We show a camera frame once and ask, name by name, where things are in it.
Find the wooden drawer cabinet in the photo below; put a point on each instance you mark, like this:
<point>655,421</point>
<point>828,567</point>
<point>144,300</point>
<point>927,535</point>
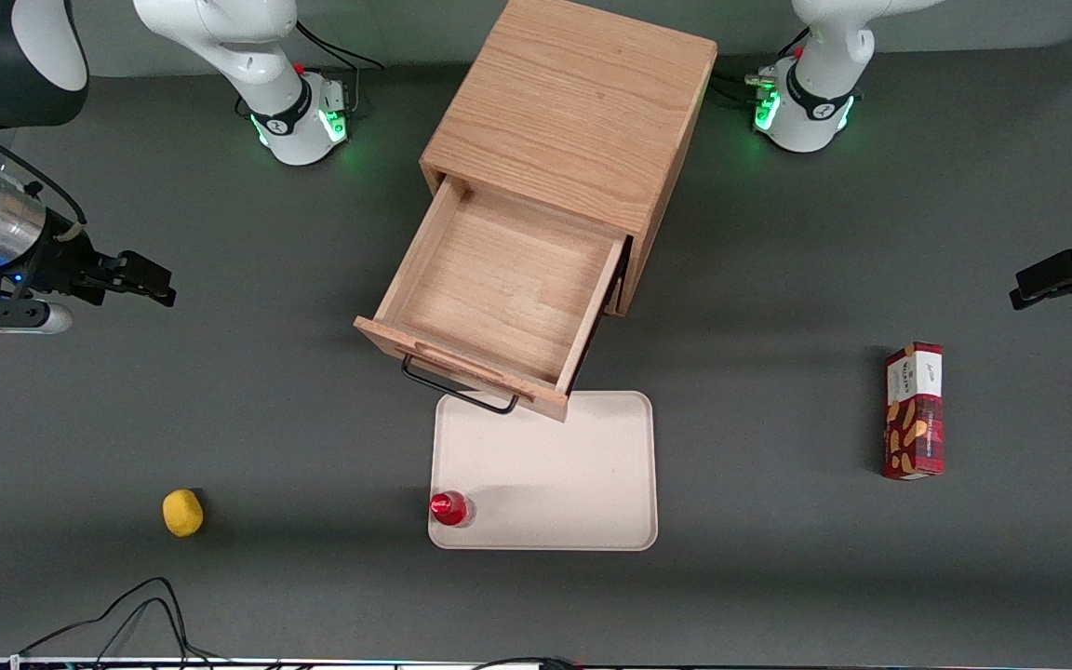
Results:
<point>582,93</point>

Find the beige plastic tray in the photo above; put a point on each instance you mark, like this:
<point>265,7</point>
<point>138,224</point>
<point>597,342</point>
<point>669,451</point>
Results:
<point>545,484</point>

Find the small red capped bottle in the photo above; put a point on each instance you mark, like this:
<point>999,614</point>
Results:
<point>448,508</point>

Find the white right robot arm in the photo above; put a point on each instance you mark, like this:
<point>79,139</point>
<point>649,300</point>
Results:
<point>220,37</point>

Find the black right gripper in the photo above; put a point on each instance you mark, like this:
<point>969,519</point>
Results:
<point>64,263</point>

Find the yellow lemon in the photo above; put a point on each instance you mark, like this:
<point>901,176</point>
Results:
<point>182,514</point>

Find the red tartan shortbread box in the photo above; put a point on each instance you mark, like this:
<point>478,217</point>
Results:
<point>914,419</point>

